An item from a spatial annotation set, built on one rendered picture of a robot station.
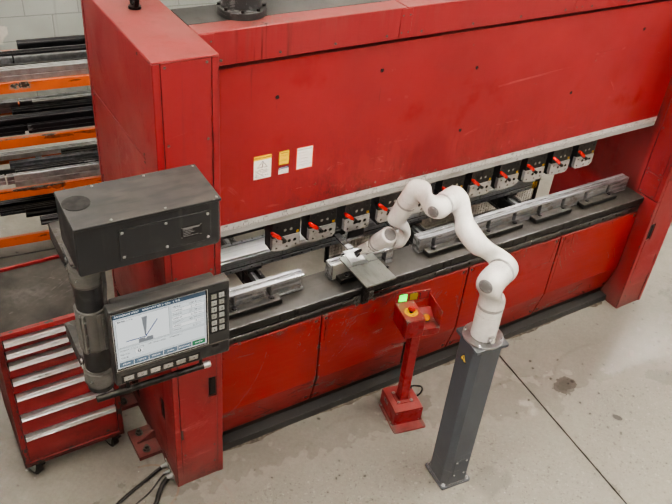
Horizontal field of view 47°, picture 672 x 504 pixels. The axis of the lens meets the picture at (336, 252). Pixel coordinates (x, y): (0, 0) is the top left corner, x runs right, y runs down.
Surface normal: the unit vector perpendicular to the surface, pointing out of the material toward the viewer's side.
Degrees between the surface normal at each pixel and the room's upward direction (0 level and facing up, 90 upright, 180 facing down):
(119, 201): 0
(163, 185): 0
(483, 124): 90
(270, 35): 90
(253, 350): 90
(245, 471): 0
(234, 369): 90
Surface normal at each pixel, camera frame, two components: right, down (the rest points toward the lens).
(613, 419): 0.08, -0.80
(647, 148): -0.86, 0.25
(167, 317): 0.50, 0.54
